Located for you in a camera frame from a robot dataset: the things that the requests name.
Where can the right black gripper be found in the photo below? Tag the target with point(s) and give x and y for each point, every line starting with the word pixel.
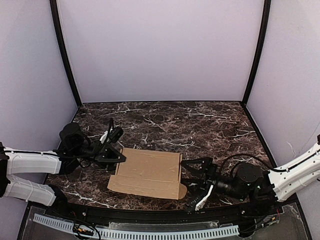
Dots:
pixel 208 177

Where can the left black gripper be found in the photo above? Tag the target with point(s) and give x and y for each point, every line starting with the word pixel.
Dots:
pixel 100 153

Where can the brown cardboard paper box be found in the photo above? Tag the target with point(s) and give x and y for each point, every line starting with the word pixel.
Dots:
pixel 149 173

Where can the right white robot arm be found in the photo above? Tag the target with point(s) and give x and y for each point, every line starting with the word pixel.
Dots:
pixel 249 181

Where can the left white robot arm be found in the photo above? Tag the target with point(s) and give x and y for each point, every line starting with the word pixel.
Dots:
pixel 75 150

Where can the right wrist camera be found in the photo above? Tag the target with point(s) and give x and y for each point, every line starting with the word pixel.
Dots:
pixel 199 199

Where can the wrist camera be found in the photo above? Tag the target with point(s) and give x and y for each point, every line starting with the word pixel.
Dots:
pixel 199 199
pixel 113 133

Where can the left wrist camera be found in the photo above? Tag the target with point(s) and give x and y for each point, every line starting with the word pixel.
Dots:
pixel 113 133

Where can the black front rail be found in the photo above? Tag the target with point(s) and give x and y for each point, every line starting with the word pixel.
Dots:
pixel 103 207

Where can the right black frame post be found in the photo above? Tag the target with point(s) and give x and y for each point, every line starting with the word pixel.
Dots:
pixel 258 51

